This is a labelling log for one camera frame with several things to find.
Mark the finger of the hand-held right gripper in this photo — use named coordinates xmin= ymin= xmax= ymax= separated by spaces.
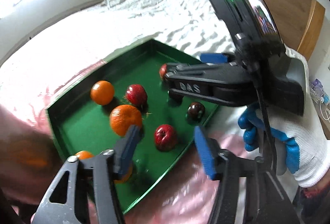
xmin=200 ymin=53 xmax=235 ymax=63
xmin=164 ymin=62 xmax=239 ymax=80

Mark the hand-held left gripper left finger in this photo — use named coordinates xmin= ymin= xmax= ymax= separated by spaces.
xmin=31 ymin=124 xmax=143 ymax=224

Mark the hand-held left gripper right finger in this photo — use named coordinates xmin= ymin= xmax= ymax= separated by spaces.
xmin=194 ymin=126 xmax=301 ymax=224

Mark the red apple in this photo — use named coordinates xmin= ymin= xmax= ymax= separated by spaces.
xmin=125 ymin=84 xmax=148 ymax=107
xmin=159 ymin=64 xmax=169 ymax=80
xmin=154 ymin=124 xmax=178 ymax=151

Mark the dark plum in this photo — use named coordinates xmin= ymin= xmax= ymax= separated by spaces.
xmin=169 ymin=92 xmax=184 ymax=104
xmin=187 ymin=102 xmax=206 ymax=121

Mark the green tray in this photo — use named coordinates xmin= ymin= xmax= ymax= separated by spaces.
xmin=45 ymin=39 xmax=222 ymax=217

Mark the person's right forearm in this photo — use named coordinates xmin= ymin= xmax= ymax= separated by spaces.
xmin=292 ymin=170 xmax=330 ymax=224

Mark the person's right hand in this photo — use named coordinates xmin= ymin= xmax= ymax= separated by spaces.
xmin=238 ymin=46 xmax=330 ymax=187

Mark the pink plastic sheet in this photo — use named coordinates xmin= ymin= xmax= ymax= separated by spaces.
xmin=0 ymin=59 xmax=248 ymax=224

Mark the black cable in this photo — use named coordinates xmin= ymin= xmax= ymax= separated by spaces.
xmin=254 ymin=66 xmax=279 ymax=175

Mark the white charging cable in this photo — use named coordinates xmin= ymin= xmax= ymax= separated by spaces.
xmin=311 ymin=79 xmax=330 ymax=121

